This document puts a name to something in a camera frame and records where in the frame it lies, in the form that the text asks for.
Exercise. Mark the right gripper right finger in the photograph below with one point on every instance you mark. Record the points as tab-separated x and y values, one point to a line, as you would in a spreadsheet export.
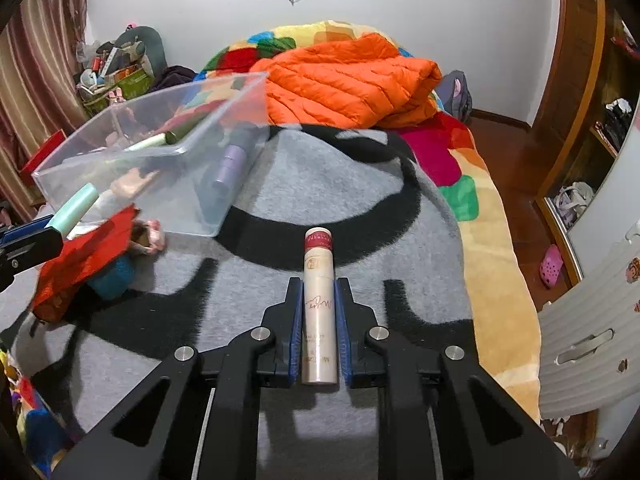
374	356

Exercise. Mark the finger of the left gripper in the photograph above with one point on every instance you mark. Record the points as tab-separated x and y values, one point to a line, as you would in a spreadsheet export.
28	252
8	235

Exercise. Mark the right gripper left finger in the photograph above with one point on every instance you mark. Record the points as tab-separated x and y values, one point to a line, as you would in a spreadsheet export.
267	356

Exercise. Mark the pale green tube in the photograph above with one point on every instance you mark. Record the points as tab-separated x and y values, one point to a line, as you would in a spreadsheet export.
68	216

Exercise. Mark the cream bottle red cap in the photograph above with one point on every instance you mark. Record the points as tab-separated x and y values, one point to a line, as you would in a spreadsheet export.
320	361

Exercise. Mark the purple cosmetic bottle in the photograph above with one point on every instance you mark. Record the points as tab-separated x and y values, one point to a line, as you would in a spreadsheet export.
236	157

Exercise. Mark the red packet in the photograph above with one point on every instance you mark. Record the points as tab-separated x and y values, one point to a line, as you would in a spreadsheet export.
81	258

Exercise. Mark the red box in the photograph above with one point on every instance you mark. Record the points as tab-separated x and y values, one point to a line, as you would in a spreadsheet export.
46	149

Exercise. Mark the teal round object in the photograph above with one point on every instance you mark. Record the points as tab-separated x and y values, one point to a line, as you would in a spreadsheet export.
114	279

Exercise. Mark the pink hair clip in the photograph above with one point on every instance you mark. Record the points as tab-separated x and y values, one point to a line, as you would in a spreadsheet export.
147	238

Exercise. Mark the grey black blanket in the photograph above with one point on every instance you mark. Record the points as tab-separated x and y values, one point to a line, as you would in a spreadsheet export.
112	391

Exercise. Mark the colourful patchwork quilt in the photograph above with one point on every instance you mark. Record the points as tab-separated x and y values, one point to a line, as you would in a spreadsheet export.
506	331

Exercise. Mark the pink rabbit toy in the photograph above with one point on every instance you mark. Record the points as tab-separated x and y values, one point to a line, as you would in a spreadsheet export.
115	96

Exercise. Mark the clear plastic storage box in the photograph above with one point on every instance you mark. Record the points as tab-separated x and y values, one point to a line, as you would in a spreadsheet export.
130	134

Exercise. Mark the dark green bottle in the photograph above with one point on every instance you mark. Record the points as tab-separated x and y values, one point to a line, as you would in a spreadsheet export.
176	129

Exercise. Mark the green basket of clutter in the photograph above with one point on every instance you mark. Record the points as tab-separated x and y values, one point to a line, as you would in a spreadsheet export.
130	62

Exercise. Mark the striped curtain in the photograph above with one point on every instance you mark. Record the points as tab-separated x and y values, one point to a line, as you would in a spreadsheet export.
39	39

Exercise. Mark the dark clothes pile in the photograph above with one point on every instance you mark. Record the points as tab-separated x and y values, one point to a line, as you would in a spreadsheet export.
172	76

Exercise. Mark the pink croc shoe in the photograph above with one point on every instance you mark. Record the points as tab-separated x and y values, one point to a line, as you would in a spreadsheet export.
551	266

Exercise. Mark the white drawer cabinet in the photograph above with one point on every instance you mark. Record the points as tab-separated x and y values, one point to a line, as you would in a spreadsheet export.
590	337

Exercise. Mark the orange puffer jacket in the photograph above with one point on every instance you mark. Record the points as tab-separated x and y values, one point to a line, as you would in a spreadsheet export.
360	83

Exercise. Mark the brown wooden wardrobe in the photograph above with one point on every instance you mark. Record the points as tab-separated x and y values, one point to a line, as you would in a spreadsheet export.
566	143

